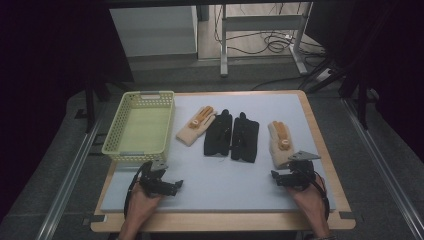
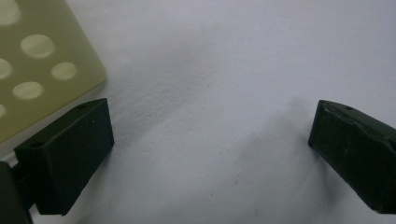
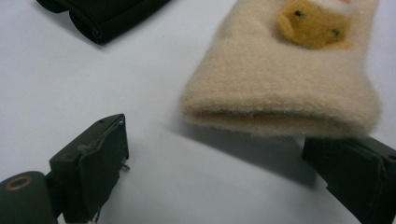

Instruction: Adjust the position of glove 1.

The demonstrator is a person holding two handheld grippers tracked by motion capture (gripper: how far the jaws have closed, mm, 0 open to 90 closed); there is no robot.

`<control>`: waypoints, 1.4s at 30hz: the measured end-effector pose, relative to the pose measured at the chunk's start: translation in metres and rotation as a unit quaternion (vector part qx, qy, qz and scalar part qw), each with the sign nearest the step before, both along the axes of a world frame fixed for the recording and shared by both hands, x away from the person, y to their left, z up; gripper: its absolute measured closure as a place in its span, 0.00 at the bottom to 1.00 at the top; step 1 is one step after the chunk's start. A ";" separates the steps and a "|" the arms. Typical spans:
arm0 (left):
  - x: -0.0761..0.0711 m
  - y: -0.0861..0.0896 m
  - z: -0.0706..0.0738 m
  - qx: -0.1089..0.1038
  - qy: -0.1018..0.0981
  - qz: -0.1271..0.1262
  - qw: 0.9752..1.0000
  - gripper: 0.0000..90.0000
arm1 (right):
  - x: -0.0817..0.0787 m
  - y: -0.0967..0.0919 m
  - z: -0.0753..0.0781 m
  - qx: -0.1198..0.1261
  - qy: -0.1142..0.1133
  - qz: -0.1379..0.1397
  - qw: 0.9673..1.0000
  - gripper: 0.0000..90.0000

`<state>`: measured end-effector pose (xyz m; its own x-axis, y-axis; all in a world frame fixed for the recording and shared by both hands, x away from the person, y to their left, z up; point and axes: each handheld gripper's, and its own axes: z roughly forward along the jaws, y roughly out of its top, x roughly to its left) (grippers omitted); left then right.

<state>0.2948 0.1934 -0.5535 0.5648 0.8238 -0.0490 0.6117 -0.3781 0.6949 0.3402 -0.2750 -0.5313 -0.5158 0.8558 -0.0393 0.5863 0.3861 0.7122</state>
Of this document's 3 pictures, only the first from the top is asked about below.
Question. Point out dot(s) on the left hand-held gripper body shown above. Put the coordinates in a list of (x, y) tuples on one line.
[(156, 181)]

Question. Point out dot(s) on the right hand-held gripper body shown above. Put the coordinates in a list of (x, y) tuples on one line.
[(300, 173)]

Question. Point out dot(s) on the beige knit glove orange fingers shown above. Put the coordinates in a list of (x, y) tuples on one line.
[(281, 146), (196, 128)]

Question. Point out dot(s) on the black glove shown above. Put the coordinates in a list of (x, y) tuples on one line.
[(218, 135), (245, 140)]

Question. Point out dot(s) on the yellow-green plastic basket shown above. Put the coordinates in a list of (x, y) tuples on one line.
[(143, 128)]

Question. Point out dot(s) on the person's left hand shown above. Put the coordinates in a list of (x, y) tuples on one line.
[(143, 205)]

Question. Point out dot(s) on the person's right hand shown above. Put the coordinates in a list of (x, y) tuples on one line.
[(308, 200)]

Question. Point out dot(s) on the grey foam mat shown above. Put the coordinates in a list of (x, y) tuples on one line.
[(213, 180)]

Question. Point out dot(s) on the black stand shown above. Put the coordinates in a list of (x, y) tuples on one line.
[(90, 106)]

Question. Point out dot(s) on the black tripod legs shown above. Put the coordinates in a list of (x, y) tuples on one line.
[(320, 75)]

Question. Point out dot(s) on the white power strip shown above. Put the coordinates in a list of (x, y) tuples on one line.
[(324, 75)]

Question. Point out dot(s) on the white cabinet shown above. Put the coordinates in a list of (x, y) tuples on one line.
[(156, 31)]

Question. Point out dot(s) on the aluminium floor rail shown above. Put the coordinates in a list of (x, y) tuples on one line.
[(383, 170), (66, 186)]

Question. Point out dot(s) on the grey metal desk frame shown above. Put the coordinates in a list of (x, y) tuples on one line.
[(263, 23)]

